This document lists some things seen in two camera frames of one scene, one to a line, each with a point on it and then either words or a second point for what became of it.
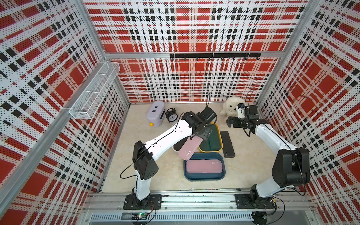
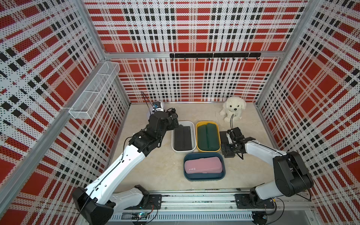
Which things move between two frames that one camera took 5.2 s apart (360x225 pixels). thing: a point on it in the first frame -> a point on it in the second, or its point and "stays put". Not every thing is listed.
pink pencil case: (204, 166) stays put
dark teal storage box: (206, 176) stays put
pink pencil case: (190, 146) -> (204, 165)
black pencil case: (228, 151) stays put
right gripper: (236, 122) -> (239, 152)
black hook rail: (221, 55) stays put
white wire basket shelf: (86, 106) stays put
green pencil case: (215, 141) stays put
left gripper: (207, 133) -> (171, 126)
